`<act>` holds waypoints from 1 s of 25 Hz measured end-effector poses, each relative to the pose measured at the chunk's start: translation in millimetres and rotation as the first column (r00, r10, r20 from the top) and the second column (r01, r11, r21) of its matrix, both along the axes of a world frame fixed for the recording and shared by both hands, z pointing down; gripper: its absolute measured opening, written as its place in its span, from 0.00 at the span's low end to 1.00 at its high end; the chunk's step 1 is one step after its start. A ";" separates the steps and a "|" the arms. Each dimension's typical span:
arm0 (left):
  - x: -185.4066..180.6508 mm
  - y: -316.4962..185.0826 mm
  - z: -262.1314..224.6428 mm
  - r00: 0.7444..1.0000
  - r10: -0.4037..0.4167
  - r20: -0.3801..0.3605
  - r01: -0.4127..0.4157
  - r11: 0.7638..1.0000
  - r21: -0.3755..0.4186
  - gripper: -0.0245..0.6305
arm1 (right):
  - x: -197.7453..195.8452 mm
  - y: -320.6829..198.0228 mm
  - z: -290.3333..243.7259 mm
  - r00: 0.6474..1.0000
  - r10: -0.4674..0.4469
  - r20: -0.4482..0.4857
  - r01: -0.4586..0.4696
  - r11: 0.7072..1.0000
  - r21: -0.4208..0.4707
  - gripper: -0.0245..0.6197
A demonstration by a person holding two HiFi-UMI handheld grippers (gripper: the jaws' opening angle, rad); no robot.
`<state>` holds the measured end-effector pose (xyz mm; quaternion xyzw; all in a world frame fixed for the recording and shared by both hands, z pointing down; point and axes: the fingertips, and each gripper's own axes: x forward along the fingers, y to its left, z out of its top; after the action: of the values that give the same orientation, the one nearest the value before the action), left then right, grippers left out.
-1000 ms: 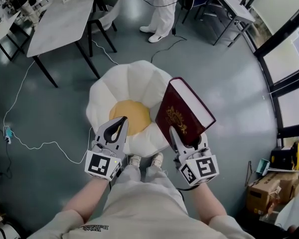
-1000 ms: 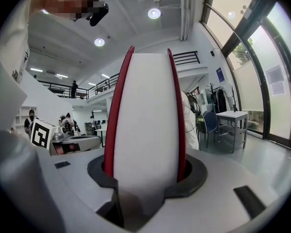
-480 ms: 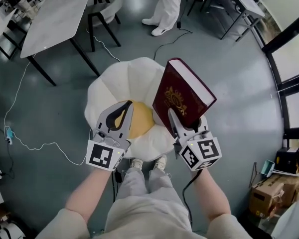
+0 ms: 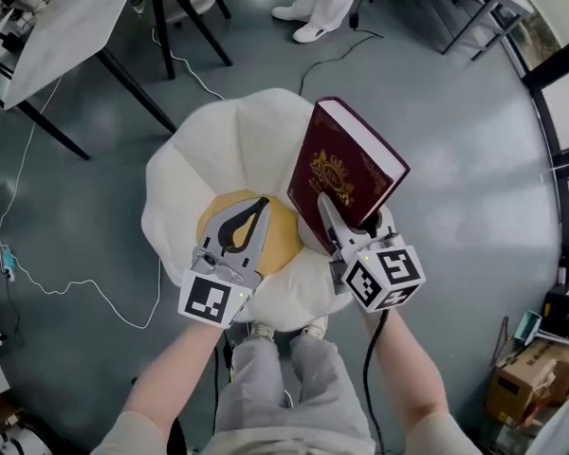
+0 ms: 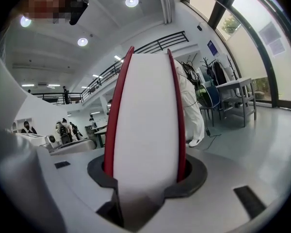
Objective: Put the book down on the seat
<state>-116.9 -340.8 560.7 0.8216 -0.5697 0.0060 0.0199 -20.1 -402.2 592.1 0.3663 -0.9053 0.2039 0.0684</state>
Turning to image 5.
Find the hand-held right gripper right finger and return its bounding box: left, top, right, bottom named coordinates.
left=145, top=147, right=285, bottom=228

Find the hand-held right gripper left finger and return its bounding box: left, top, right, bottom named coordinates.
left=36, top=146, right=118, bottom=213

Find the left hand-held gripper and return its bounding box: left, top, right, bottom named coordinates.
left=16, top=132, right=97, bottom=156

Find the blue chair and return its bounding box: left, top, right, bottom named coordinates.
left=198, top=84, right=221, bottom=127

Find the person's white shirt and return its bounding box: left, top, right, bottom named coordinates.
left=0, top=42, right=28, bottom=133

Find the grey side table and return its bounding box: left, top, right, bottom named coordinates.
left=215, top=77, right=257, bottom=128

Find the black mezzanine railing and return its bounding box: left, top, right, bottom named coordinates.
left=31, top=30, right=190, bottom=106

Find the black coat rack with clothes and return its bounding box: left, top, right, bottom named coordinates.
left=200, top=54, right=238, bottom=87

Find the paper notice on glass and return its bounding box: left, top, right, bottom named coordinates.
left=258, top=21, right=286, bottom=58

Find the black floor cable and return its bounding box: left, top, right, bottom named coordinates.
left=201, top=127, right=223, bottom=151

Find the blue wall poster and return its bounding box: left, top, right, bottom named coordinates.
left=207, top=40, right=220, bottom=56

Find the black head camera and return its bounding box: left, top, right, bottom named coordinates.
left=69, top=0, right=90, bottom=26

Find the glass window wall black frame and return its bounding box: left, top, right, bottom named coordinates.
left=180, top=0, right=291, bottom=110

